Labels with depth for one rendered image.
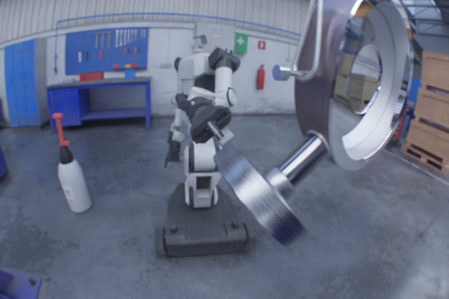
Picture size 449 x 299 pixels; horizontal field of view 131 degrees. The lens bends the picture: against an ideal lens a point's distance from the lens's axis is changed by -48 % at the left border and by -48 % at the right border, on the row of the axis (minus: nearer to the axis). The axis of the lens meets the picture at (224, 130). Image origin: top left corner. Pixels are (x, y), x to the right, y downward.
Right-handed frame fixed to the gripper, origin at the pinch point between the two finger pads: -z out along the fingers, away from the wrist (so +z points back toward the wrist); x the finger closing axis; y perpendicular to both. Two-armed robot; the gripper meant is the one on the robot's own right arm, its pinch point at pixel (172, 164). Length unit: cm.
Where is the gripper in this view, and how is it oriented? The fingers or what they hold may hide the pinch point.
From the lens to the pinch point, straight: 154.5
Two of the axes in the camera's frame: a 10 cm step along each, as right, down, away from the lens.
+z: 2.0, -9.8, -1.0
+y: 6.6, 2.1, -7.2
